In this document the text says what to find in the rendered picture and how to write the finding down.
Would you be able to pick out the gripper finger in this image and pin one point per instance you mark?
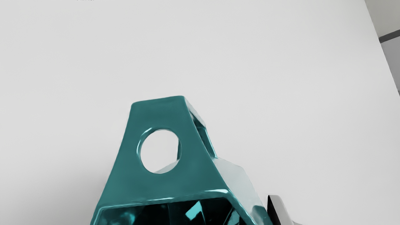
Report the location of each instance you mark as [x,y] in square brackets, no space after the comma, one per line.
[279,211]

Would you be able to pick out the teal faceted mug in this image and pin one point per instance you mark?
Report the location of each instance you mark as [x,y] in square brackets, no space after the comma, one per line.
[187,184]

